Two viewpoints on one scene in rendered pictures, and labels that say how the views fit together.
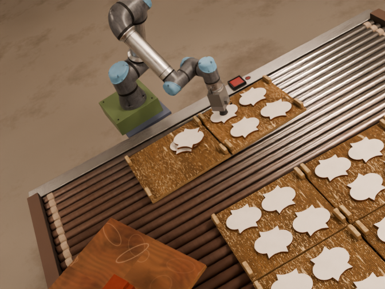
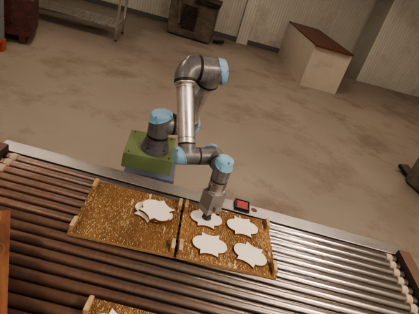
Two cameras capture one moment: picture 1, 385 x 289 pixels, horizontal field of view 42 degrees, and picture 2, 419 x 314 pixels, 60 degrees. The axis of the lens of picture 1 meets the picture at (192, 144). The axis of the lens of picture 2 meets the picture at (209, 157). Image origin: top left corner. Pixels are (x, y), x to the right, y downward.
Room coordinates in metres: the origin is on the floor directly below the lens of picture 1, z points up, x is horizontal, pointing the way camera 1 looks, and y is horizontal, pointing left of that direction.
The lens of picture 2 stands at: (0.60, -0.26, 1.97)
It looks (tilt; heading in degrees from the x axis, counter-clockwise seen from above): 29 degrees down; 5
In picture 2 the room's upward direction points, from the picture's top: 17 degrees clockwise
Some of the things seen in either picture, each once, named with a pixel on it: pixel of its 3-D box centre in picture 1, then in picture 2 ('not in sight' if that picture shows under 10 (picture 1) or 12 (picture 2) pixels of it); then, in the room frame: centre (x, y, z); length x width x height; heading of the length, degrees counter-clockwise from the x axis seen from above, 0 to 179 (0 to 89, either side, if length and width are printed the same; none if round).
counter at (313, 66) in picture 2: not in sight; (310, 54); (9.73, -0.99, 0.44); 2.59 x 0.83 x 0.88; 15
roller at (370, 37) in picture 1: (224, 118); (203, 222); (1.93, -0.20, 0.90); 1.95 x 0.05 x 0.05; 99
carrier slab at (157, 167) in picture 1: (176, 157); (131, 216); (1.76, 0.10, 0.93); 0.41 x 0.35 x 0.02; 102
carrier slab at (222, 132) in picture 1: (250, 113); (226, 237); (1.85, -0.32, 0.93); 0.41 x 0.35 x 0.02; 102
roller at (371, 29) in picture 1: (220, 113); (204, 215); (1.98, -0.19, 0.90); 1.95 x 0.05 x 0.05; 99
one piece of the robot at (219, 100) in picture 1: (220, 96); (213, 200); (1.90, -0.21, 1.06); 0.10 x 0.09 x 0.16; 54
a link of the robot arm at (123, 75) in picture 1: (122, 76); (161, 123); (2.29, 0.20, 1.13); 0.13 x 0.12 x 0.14; 123
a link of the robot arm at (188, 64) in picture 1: (191, 68); (210, 156); (1.98, -0.13, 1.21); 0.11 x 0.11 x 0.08; 33
